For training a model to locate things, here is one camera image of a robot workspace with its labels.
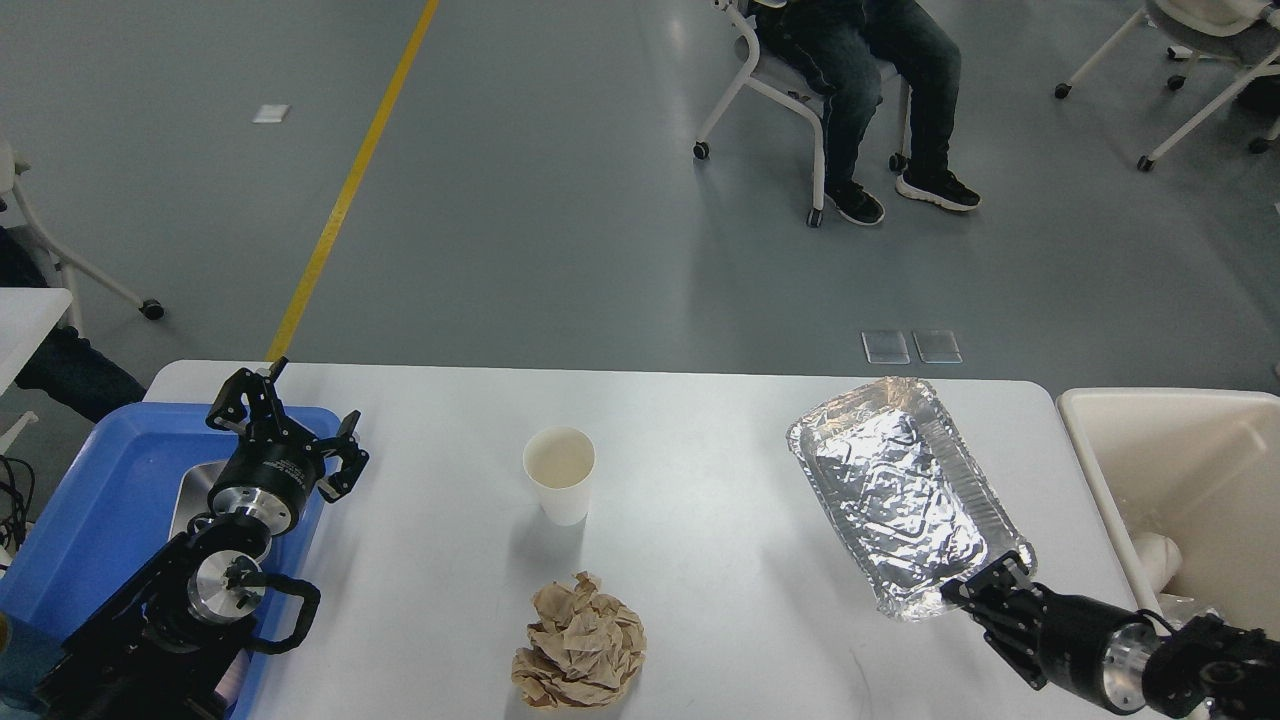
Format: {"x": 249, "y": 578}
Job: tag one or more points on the white side table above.
{"x": 27, "y": 315}

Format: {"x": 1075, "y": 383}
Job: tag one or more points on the pink mug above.
{"x": 231, "y": 683}

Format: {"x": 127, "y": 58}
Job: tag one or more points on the floor outlet plate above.
{"x": 885, "y": 347}
{"x": 935, "y": 346}

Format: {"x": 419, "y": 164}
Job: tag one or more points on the foil scrap in bin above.
{"x": 1179, "y": 610}

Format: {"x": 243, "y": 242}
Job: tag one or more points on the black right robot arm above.
{"x": 1205, "y": 662}

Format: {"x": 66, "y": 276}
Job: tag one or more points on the white paper on floor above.
{"x": 270, "y": 114}

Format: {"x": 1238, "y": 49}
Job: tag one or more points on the aluminium foil tray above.
{"x": 904, "y": 493}

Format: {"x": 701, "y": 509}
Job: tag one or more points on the right floor outlet plate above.
{"x": 935, "y": 346}

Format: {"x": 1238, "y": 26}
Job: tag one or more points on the blue plastic tray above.
{"x": 110, "y": 515}

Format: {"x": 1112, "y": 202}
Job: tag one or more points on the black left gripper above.
{"x": 266, "y": 478}

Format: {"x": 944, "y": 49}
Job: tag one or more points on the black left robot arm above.
{"x": 160, "y": 645}

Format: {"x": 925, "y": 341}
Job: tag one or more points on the white cup in bin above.
{"x": 1159, "y": 558}

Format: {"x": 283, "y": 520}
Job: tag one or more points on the white chair top right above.
{"x": 1241, "y": 34}

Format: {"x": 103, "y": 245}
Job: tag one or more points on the grey chair at left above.
{"x": 66, "y": 264}

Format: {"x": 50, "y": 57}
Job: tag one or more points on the white paper cup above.
{"x": 560, "y": 462}

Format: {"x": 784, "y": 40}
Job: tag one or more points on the stainless steel rectangular tray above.
{"x": 192, "y": 512}

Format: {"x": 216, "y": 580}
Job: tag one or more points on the person in blue hoodie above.
{"x": 837, "y": 47}

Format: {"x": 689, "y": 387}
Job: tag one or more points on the left floor outlet plate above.
{"x": 885, "y": 347}

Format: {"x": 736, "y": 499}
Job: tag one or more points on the cream plastic bin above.
{"x": 1196, "y": 465}

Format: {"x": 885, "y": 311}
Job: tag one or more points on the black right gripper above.
{"x": 1094, "y": 650}

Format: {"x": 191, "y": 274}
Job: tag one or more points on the crumpled brown paper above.
{"x": 584, "y": 651}

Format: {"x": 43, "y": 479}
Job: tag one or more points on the grey white office chair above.
{"x": 769, "y": 75}

